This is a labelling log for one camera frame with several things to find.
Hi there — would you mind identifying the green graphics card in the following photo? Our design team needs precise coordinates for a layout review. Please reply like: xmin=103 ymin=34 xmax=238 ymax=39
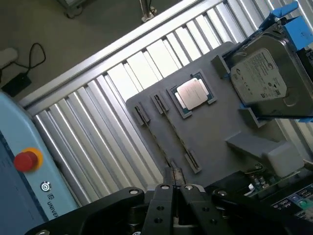
xmin=244 ymin=163 xmax=304 ymax=198

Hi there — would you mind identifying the black PC case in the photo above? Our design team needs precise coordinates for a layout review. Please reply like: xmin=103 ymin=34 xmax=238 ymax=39
xmin=294 ymin=46 xmax=313 ymax=99

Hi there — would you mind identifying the grey plastic parts rack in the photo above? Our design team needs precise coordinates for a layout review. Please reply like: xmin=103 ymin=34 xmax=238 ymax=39
xmin=126 ymin=41 xmax=307 ymax=188

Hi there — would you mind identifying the light blue teach pendant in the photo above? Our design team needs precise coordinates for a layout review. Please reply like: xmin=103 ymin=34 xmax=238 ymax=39
xmin=0 ymin=90 xmax=83 ymax=227

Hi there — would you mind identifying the white power strip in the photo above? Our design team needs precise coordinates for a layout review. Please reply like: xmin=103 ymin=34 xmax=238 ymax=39
xmin=0 ymin=47 xmax=19 ymax=68

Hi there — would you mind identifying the black power adapter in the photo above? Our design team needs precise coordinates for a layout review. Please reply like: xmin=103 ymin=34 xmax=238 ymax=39
xmin=1 ymin=73 xmax=32 ymax=97

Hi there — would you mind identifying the silver CPU chip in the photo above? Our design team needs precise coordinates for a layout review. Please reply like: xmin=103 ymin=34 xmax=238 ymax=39
xmin=174 ymin=78 xmax=211 ymax=111

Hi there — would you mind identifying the aluminium frame foot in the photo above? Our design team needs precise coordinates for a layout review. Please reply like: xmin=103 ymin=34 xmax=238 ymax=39
xmin=58 ymin=0 xmax=85 ymax=19

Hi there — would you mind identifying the black power cable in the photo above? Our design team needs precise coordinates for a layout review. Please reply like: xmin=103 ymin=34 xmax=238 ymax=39
xmin=0 ymin=43 xmax=47 ymax=83

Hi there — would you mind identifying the thin RAM stick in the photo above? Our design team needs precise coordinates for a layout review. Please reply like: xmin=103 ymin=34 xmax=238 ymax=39
xmin=153 ymin=95 xmax=199 ymax=172

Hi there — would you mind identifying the metal post with base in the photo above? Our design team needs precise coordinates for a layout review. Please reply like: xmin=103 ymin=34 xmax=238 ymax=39
xmin=137 ymin=0 xmax=157 ymax=23

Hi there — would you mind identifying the dark panel with coloured buttons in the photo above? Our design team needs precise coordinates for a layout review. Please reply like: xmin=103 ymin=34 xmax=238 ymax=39
xmin=263 ymin=183 xmax=313 ymax=227

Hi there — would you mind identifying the blue disk caddy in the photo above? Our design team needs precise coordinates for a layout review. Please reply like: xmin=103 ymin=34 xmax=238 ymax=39
xmin=221 ymin=0 xmax=313 ymax=123

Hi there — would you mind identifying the silver hard disk drive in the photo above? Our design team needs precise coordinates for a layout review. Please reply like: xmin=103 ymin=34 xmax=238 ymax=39
xmin=229 ymin=23 xmax=298 ymax=118

